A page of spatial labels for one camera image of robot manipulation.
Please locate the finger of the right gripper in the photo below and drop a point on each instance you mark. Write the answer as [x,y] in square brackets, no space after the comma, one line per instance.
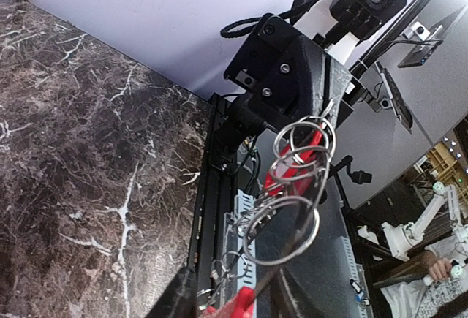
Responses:
[319,79]

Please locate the large keyring with red sleeve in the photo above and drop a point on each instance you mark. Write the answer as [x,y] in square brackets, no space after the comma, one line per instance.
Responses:
[240,305]

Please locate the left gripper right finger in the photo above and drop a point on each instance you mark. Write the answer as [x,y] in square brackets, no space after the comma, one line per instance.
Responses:
[306,229]

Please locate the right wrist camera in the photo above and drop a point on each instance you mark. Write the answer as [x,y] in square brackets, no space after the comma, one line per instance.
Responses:
[361,18]

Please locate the red key tag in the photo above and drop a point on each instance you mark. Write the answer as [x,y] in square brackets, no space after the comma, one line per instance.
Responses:
[297,149]

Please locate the black front rail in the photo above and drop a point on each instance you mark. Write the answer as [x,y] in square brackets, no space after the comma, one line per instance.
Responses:
[216,189]

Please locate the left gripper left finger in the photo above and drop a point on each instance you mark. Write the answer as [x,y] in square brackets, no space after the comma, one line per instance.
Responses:
[179,299]

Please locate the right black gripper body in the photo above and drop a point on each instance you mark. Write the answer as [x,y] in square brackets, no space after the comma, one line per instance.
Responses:
[265,69]

